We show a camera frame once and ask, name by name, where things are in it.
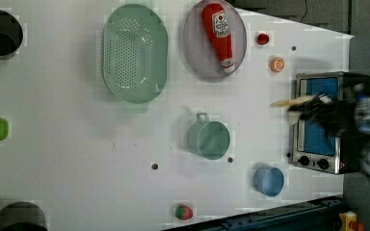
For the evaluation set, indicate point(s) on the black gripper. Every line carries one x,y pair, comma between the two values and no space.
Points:
336,117

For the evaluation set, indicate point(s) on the peeled banana toy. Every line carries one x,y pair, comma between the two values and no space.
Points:
294,107

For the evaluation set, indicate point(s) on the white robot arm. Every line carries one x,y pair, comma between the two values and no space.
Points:
362,118

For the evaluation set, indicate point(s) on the black toaster oven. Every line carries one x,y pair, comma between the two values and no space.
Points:
310,148

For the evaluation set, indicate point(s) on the orange slice toy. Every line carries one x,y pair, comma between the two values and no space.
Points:
277,64

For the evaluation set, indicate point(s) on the blue cup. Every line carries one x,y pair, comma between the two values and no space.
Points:
268,181

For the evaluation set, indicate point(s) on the yellow emergency stop box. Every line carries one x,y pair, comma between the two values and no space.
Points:
350,223

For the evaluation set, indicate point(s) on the red tomato toy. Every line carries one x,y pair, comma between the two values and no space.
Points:
262,39

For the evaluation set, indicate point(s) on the green mug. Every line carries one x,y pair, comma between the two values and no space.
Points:
208,139

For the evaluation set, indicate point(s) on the lilac oval plate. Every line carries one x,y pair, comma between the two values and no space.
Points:
198,49

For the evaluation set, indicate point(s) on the red ketchup bottle toy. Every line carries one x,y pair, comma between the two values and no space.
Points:
217,29

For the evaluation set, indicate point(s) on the red strawberry toy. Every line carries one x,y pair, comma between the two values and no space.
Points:
183,212

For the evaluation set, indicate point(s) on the green oval colander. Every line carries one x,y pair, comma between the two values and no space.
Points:
135,56

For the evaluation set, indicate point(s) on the blue metal frame rail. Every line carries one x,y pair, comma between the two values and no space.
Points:
314,215

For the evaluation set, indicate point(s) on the black cylinder post lower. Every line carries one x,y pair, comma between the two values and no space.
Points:
23,216

